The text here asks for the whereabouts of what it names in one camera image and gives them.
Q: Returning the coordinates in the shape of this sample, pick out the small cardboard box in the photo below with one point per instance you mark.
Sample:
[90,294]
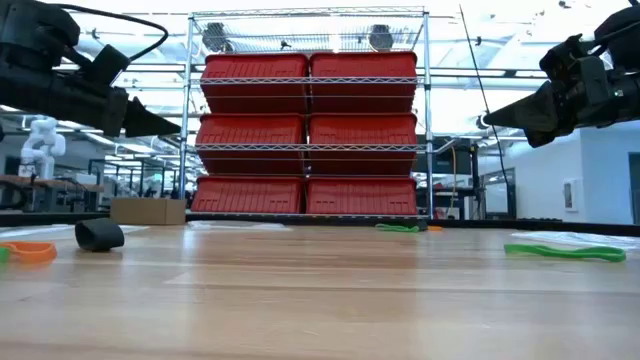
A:
[147,211]

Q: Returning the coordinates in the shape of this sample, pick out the black round fixture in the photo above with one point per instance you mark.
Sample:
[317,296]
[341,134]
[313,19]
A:
[479,122]

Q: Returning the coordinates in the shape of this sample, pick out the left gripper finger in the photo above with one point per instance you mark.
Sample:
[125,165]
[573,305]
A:
[145,122]

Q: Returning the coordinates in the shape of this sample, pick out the green rubber band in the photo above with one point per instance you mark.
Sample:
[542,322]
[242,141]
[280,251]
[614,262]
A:
[397,228]
[2,254]
[515,249]

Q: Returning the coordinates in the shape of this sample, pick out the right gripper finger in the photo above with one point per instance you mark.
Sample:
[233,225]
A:
[525,112]
[537,139]

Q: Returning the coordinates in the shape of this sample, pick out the orange rubber band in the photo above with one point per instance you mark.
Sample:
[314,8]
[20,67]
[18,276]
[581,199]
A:
[30,252]
[435,228]

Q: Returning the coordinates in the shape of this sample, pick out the black equipment cart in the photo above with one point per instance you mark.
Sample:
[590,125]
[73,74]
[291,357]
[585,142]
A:
[450,165]

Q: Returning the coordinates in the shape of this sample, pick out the brown background workbench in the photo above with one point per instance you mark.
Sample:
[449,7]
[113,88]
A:
[50,182]

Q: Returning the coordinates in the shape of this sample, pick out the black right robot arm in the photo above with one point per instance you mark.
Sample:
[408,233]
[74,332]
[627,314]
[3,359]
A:
[622,30]

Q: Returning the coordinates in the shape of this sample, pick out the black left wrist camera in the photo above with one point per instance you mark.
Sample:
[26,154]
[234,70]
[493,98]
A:
[105,65]

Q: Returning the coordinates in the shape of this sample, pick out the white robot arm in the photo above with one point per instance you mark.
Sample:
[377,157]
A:
[42,145]

